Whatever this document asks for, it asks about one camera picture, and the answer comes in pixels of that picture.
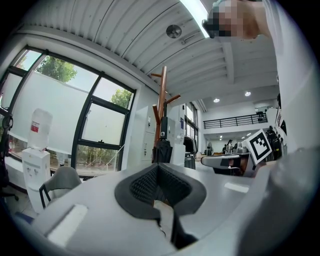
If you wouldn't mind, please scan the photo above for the round ceiling fixture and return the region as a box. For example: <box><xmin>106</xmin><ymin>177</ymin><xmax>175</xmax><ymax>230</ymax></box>
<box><xmin>165</xmin><ymin>24</ymin><xmax>182</xmax><ymax>39</ymax></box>

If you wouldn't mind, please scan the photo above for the black balcony railing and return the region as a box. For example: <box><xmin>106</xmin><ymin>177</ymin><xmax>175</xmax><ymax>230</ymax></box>
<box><xmin>202</xmin><ymin>113</ymin><xmax>269</xmax><ymax>130</ymax></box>

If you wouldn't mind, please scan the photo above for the grey armchair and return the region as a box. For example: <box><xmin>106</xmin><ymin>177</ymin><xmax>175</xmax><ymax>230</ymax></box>
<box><xmin>38</xmin><ymin>165</ymin><xmax>83</xmax><ymax>210</ymax></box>

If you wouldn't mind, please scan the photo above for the linear ceiling lamp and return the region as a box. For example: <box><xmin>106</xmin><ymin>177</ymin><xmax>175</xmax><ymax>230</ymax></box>
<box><xmin>179</xmin><ymin>0</ymin><xmax>211</xmax><ymax>39</ymax></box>

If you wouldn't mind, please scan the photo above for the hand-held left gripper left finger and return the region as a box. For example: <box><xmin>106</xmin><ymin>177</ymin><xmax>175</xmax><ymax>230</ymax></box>
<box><xmin>31</xmin><ymin>162</ymin><xmax>179</xmax><ymax>256</ymax></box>

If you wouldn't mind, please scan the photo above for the black framed window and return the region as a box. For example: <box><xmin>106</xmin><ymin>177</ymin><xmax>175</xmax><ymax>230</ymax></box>
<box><xmin>0</xmin><ymin>44</ymin><xmax>137</xmax><ymax>176</ymax></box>

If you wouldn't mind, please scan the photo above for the white water dispenser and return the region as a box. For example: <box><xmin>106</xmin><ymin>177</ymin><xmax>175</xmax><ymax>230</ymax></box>
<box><xmin>21</xmin><ymin>146</ymin><xmax>51</xmax><ymax>214</ymax></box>

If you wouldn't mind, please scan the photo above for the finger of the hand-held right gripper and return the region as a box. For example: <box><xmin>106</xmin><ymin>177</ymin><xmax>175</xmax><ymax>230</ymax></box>
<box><xmin>201</xmin><ymin>152</ymin><xmax>248</xmax><ymax>175</ymax></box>

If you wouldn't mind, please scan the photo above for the clear dispenser water bottle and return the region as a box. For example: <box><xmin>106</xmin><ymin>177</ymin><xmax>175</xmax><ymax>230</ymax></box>
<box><xmin>27</xmin><ymin>107</ymin><xmax>54</xmax><ymax>151</ymax></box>

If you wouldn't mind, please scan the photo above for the person's face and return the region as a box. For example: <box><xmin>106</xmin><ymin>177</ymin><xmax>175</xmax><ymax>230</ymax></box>
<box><xmin>201</xmin><ymin>0</ymin><xmax>271</xmax><ymax>40</ymax></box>

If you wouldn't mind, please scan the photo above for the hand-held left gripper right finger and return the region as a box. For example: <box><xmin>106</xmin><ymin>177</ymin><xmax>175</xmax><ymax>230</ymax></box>
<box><xmin>154</xmin><ymin>162</ymin><xmax>257</xmax><ymax>251</ymax></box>

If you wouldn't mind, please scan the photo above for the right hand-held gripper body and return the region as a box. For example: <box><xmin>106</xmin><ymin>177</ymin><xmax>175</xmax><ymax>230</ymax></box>
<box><xmin>234</xmin><ymin>128</ymin><xmax>273</xmax><ymax>178</ymax></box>

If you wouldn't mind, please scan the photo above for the person's white shirt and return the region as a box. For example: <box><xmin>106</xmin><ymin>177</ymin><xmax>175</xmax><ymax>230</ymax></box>
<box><xmin>249</xmin><ymin>0</ymin><xmax>317</xmax><ymax>256</ymax></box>

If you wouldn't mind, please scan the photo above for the black umbrella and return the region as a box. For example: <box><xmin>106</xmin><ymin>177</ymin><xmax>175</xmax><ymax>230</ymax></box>
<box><xmin>151</xmin><ymin>115</ymin><xmax>174</xmax><ymax>166</ymax></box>

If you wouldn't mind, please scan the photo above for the brown wooden coat rack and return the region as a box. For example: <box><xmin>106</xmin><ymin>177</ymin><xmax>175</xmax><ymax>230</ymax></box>
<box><xmin>150</xmin><ymin>65</ymin><xmax>182</xmax><ymax>161</ymax></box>

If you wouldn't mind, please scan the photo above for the grey metal locker cabinet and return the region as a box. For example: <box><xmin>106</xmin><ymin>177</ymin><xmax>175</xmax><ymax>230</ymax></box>
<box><xmin>140</xmin><ymin>105</ymin><xmax>186</xmax><ymax>166</ymax></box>

